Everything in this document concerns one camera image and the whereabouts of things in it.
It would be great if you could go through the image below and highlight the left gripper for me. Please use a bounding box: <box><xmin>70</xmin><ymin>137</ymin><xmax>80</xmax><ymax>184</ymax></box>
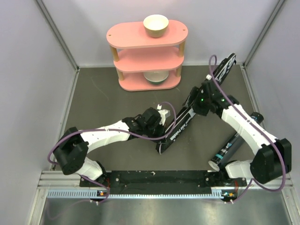
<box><xmin>144</xmin><ymin>120</ymin><xmax>166</xmax><ymax>144</ymax></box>

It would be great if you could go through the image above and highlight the black shuttlecock tube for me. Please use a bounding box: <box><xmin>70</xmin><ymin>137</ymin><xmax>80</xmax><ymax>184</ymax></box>
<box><xmin>208</xmin><ymin>112</ymin><xmax>264</xmax><ymax>171</ymax></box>

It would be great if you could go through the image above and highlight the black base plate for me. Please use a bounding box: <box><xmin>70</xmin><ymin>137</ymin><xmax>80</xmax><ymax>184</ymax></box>
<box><xmin>79</xmin><ymin>170</ymin><xmax>247</xmax><ymax>195</ymax></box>

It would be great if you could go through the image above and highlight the purple cable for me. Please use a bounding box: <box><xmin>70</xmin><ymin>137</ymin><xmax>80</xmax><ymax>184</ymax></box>
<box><xmin>48</xmin><ymin>101</ymin><xmax>177</xmax><ymax>204</ymax></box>
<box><xmin>208</xmin><ymin>55</ymin><xmax>287</xmax><ymax>202</ymax></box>

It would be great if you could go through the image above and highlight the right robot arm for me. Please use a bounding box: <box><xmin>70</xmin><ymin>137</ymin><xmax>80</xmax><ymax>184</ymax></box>
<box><xmin>192</xmin><ymin>80</ymin><xmax>292</xmax><ymax>186</ymax></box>

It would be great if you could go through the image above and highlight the green bowl on bottom shelf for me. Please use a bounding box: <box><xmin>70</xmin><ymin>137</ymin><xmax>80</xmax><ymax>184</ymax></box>
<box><xmin>143</xmin><ymin>71</ymin><xmax>169</xmax><ymax>85</ymax></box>

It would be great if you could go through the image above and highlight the black racket bag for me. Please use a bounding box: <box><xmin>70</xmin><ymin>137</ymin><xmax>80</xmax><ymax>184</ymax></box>
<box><xmin>156</xmin><ymin>53</ymin><xmax>236</xmax><ymax>154</ymax></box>

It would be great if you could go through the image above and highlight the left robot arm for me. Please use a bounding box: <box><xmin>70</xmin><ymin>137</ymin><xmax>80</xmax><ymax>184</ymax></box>
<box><xmin>53</xmin><ymin>106</ymin><xmax>170</xmax><ymax>186</ymax></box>

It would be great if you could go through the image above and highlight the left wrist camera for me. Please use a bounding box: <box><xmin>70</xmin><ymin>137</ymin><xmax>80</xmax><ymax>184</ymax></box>
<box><xmin>157</xmin><ymin>104</ymin><xmax>171</xmax><ymax>125</ymax></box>

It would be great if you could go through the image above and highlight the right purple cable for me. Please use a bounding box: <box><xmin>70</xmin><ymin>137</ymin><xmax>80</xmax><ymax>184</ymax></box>
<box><xmin>208</xmin><ymin>55</ymin><xmax>287</xmax><ymax>202</ymax></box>

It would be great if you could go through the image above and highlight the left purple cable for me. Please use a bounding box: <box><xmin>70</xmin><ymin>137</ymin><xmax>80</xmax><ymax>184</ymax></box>
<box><xmin>48</xmin><ymin>101</ymin><xmax>177</xmax><ymax>204</ymax></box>

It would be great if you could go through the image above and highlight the cream bowl on top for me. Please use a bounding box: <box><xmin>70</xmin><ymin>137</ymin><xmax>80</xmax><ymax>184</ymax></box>
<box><xmin>143</xmin><ymin>15</ymin><xmax>169</xmax><ymax>38</ymax></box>

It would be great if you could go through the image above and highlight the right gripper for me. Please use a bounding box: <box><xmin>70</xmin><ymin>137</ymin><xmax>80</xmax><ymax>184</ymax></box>
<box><xmin>182</xmin><ymin>87</ymin><xmax>211</xmax><ymax>116</ymax></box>

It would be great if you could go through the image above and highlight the pink three-tier shelf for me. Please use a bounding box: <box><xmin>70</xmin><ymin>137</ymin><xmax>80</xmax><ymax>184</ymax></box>
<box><xmin>106</xmin><ymin>20</ymin><xmax>188</xmax><ymax>91</ymax></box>

